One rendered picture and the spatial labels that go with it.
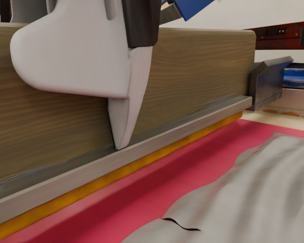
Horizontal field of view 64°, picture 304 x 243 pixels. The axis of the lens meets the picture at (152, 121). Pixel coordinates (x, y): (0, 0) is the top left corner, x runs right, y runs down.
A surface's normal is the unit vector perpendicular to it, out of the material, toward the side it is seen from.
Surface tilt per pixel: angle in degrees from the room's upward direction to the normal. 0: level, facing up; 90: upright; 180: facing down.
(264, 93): 90
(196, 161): 0
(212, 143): 0
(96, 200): 0
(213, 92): 90
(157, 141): 90
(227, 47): 90
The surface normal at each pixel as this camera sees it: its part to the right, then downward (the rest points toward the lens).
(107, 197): -0.05, -0.95
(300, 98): -0.70, 0.24
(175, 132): 0.71, 0.18
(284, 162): 0.21, -0.82
